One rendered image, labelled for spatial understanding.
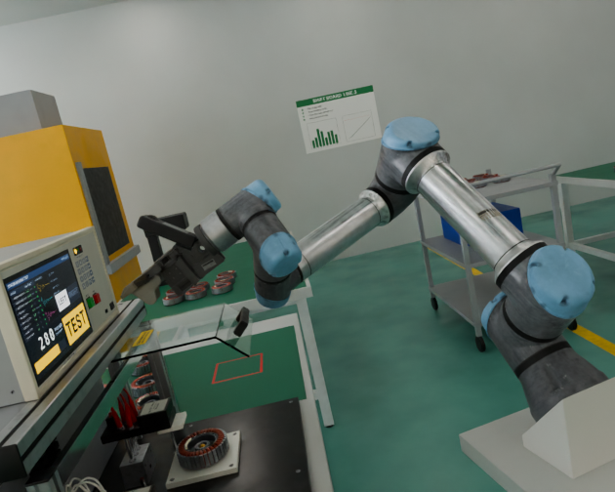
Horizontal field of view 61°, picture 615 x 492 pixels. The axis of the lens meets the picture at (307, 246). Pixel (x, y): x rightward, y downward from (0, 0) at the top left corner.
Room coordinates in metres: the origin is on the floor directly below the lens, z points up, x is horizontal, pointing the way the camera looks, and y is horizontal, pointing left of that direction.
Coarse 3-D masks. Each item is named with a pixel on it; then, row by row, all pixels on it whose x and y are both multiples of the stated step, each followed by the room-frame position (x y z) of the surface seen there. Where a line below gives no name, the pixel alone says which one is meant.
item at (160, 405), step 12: (144, 408) 1.06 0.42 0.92; (156, 408) 1.05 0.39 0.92; (168, 408) 1.05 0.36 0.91; (120, 420) 1.08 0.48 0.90; (144, 420) 1.03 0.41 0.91; (156, 420) 1.03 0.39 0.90; (168, 420) 1.03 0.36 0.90; (180, 420) 1.06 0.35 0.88; (108, 432) 1.04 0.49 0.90; (120, 432) 1.03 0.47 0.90; (132, 432) 1.03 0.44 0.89; (144, 432) 1.03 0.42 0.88; (132, 444) 1.06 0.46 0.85; (132, 456) 1.03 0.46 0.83
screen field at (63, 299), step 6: (66, 288) 0.94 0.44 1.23; (72, 288) 0.97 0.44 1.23; (60, 294) 0.91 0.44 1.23; (66, 294) 0.93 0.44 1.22; (72, 294) 0.96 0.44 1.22; (78, 294) 0.98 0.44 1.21; (60, 300) 0.90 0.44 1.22; (66, 300) 0.93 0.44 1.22; (72, 300) 0.95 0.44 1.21; (60, 306) 0.89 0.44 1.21; (66, 306) 0.92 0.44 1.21
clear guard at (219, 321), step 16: (224, 304) 1.23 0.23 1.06; (160, 320) 1.21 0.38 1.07; (176, 320) 1.18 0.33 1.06; (192, 320) 1.15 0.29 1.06; (208, 320) 1.12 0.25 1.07; (224, 320) 1.12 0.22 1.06; (160, 336) 1.08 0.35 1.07; (176, 336) 1.06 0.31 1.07; (192, 336) 1.04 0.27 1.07; (208, 336) 1.01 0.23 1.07; (224, 336) 1.03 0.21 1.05; (128, 352) 1.02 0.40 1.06; (144, 352) 1.00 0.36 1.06; (240, 352) 1.01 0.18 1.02
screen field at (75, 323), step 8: (80, 304) 0.98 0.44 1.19; (72, 312) 0.94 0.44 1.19; (80, 312) 0.97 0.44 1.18; (64, 320) 0.90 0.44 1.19; (72, 320) 0.93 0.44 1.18; (80, 320) 0.96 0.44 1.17; (64, 328) 0.89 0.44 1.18; (72, 328) 0.92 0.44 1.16; (80, 328) 0.95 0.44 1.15; (72, 336) 0.91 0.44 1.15
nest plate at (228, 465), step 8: (232, 432) 1.14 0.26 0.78; (240, 432) 1.14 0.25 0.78; (232, 440) 1.10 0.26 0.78; (232, 448) 1.07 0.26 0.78; (176, 456) 1.09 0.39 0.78; (232, 456) 1.04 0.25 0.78; (176, 464) 1.06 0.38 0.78; (216, 464) 1.02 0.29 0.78; (224, 464) 1.02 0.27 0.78; (232, 464) 1.01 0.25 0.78; (176, 472) 1.02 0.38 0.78; (184, 472) 1.02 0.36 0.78; (192, 472) 1.01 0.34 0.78; (200, 472) 1.00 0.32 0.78; (208, 472) 1.00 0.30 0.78; (216, 472) 0.99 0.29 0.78; (224, 472) 0.99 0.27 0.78; (232, 472) 0.99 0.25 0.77; (168, 480) 1.00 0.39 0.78; (176, 480) 0.99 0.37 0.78; (184, 480) 0.99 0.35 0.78; (192, 480) 0.99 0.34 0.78; (200, 480) 0.99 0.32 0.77; (168, 488) 0.99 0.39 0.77
